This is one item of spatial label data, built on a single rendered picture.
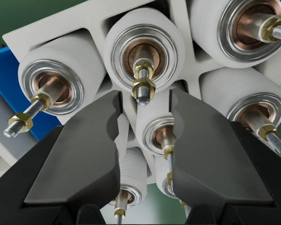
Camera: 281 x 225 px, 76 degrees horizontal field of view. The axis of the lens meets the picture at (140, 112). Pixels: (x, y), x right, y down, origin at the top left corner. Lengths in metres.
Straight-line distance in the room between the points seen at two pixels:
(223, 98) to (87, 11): 0.22
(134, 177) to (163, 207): 0.58
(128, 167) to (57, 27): 0.26
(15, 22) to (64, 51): 0.32
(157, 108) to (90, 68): 0.10
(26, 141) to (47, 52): 0.32
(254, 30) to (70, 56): 0.19
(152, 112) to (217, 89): 0.10
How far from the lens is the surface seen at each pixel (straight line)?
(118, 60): 0.21
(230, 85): 0.28
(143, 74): 0.16
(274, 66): 0.35
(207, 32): 0.22
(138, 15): 0.21
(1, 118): 0.50
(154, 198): 0.86
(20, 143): 0.51
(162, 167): 0.34
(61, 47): 0.25
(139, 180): 0.36
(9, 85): 0.50
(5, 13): 0.55
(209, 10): 0.22
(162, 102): 0.26
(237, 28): 0.23
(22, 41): 0.33
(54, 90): 0.23
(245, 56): 0.24
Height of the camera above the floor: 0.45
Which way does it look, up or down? 57 degrees down
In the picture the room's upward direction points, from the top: 178 degrees counter-clockwise
